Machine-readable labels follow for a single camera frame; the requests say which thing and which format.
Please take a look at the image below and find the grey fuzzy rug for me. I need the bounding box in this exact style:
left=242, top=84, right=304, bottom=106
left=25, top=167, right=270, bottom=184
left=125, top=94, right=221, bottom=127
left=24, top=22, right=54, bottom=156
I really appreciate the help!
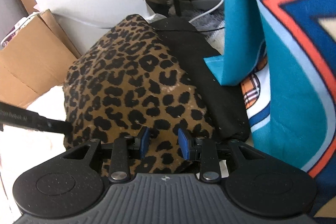
left=181, top=9, right=226, bottom=38

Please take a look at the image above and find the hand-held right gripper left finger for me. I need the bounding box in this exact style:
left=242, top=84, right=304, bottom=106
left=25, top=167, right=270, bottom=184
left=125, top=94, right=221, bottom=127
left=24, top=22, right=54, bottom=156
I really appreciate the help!
left=63, top=126, right=151, bottom=183

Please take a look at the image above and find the white printed blanket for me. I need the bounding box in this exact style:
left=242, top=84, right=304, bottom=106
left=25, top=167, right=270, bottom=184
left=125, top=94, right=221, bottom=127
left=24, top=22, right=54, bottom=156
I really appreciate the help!
left=0, top=85, right=69, bottom=214

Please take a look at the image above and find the teal printed blanket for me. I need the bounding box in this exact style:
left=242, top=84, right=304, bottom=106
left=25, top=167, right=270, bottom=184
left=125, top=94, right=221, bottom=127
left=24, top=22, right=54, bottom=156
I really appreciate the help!
left=203, top=0, right=336, bottom=224

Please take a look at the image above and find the leopard print garment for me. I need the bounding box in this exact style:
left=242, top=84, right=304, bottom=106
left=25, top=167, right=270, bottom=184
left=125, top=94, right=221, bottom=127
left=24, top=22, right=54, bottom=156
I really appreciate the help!
left=63, top=14, right=216, bottom=177

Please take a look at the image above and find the black folded clothing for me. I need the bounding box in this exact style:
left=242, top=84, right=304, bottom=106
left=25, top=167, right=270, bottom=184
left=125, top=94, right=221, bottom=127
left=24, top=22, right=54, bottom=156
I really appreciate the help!
left=151, top=17, right=251, bottom=142

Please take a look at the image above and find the pile of colourful cloths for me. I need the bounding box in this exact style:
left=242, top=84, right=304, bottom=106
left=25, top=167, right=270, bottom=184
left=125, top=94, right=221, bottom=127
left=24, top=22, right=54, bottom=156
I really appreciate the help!
left=0, top=13, right=40, bottom=50

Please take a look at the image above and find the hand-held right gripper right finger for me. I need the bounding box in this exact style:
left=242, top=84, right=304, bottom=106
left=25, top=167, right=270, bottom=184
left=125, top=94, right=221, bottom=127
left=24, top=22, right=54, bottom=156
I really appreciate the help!
left=178, top=129, right=263, bottom=183

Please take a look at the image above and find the large flattened cardboard sheet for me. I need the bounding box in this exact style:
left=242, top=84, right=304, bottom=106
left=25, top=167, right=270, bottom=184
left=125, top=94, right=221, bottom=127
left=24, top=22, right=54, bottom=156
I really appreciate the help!
left=0, top=9, right=82, bottom=109

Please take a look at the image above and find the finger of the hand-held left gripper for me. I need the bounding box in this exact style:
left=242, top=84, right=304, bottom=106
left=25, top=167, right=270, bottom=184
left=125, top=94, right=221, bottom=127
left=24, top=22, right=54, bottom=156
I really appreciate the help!
left=38, top=114, right=72, bottom=135

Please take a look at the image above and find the white cable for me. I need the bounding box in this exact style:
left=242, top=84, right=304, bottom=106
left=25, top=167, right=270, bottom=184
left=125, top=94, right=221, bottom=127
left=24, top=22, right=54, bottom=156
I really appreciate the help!
left=189, top=0, right=226, bottom=24

